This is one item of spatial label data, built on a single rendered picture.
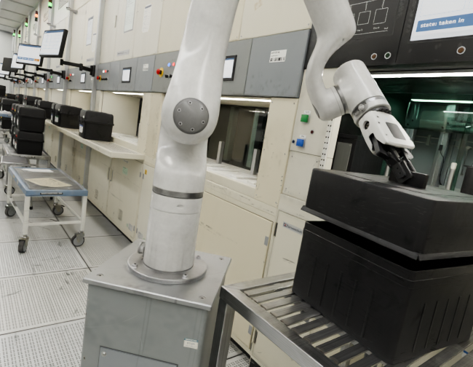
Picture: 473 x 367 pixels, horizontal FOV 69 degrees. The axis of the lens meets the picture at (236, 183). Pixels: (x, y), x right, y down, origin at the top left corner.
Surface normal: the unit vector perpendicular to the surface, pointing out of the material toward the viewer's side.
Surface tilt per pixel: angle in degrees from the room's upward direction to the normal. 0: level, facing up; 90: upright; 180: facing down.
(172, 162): 30
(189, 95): 67
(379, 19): 90
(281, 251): 90
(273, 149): 90
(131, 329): 90
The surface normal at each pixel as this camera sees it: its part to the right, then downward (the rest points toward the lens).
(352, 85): -0.53, -0.32
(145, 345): -0.13, 0.14
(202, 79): 0.33, -0.27
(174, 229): 0.18, 0.18
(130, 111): 0.60, 0.22
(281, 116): -0.79, -0.03
